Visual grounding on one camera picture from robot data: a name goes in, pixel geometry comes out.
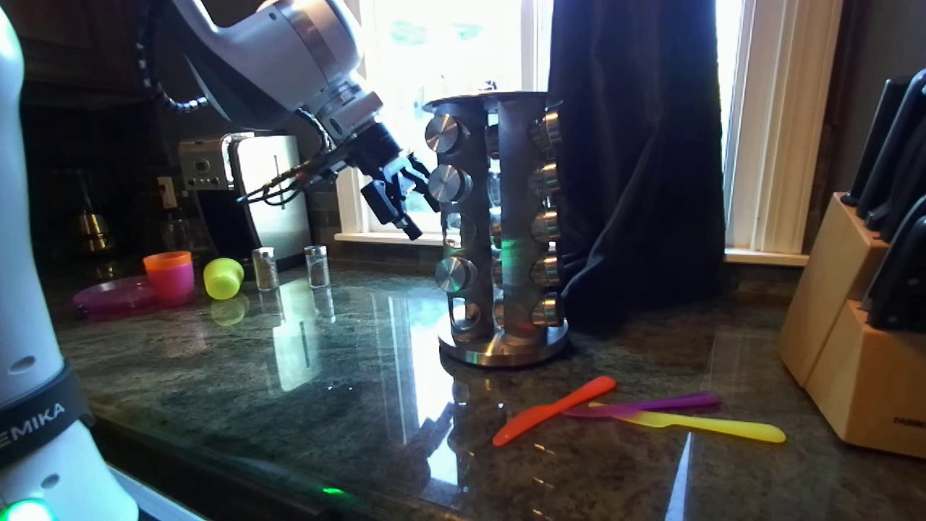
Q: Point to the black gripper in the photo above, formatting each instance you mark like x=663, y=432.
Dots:
x=372, y=155

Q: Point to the glass pepper jar steel cap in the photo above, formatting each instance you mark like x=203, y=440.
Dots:
x=316, y=268
x=265, y=273

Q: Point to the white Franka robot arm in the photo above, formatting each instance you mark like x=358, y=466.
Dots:
x=19, y=290

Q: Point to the steel revolving spice rack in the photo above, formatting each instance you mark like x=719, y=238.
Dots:
x=511, y=193

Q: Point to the white framed window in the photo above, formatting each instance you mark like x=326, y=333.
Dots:
x=463, y=47

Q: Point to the spice jar steel cap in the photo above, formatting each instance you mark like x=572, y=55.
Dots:
x=547, y=225
x=547, y=181
x=547, y=126
x=443, y=134
x=547, y=310
x=453, y=183
x=547, y=270
x=453, y=275

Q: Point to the yellow green plastic cup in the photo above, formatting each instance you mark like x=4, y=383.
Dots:
x=224, y=280

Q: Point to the dark curtain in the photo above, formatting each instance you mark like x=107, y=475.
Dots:
x=638, y=174

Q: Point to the orange pink plastic cup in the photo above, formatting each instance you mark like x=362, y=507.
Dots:
x=169, y=280

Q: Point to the orange plastic knife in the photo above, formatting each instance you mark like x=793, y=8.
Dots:
x=551, y=411

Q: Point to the pink plastic plate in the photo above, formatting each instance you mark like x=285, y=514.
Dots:
x=112, y=300

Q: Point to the purple plastic knife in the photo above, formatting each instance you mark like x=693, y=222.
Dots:
x=667, y=403

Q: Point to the yellow plastic knife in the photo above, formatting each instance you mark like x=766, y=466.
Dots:
x=713, y=427

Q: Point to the wooden knife block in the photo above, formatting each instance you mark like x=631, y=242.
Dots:
x=849, y=365

